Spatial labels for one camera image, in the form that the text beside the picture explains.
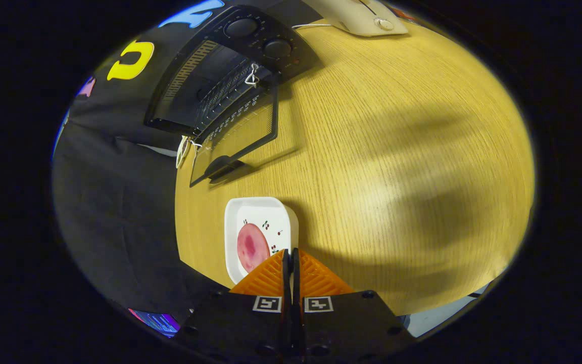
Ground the white rectangular food tray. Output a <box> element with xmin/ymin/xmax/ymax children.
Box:
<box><xmin>224</xmin><ymin>197</ymin><xmax>300</xmax><ymax>285</ymax></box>

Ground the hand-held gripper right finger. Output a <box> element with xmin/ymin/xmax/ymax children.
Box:
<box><xmin>291</xmin><ymin>248</ymin><xmax>418</xmax><ymax>359</ymax></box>

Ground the purple lit screen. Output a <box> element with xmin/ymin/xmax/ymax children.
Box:
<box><xmin>128</xmin><ymin>308</ymin><xmax>181</xmax><ymax>338</ymax></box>

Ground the black toaster oven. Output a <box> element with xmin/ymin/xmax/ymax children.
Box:
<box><xmin>143</xmin><ymin>5</ymin><xmax>322</xmax><ymax>188</ymax></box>

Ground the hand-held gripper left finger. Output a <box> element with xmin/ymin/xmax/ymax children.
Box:
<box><xmin>177</xmin><ymin>248</ymin><xmax>294</xmax><ymax>359</ymax></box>

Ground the white pop-up toaster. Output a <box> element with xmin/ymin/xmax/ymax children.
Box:
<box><xmin>304</xmin><ymin>0</ymin><xmax>409</xmax><ymax>37</ymax></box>

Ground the pink ham slice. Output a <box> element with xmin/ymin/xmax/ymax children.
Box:
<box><xmin>236</xmin><ymin>223</ymin><xmax>271</xmax><ymax>274</ymax></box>

